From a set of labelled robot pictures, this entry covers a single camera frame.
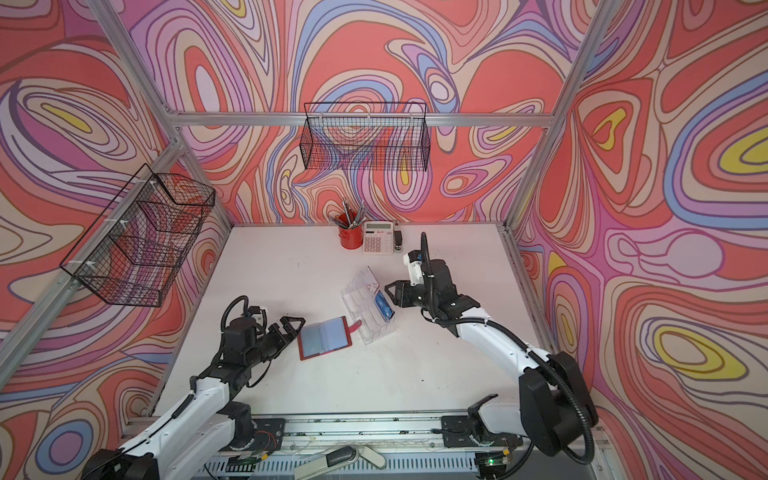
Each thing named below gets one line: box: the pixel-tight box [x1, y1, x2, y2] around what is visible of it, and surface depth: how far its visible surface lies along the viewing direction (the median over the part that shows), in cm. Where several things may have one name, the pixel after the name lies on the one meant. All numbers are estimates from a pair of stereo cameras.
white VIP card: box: [359, 267, 380, 295], surface depth 95 cm
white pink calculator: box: [363, 221, 394, 255], surface depth 114 cm
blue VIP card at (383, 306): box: [374, 290, 395, 322], surface depth 88 cm
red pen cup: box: [330, 201, 367, 250], surface depth 110 cm
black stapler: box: [394, 230, 403, 251], surface depth 112 cm
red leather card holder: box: [297, 316, 363, 361], surface depth 91 cm
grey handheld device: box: [293, 445, 387, 480], surface depth 69 cm
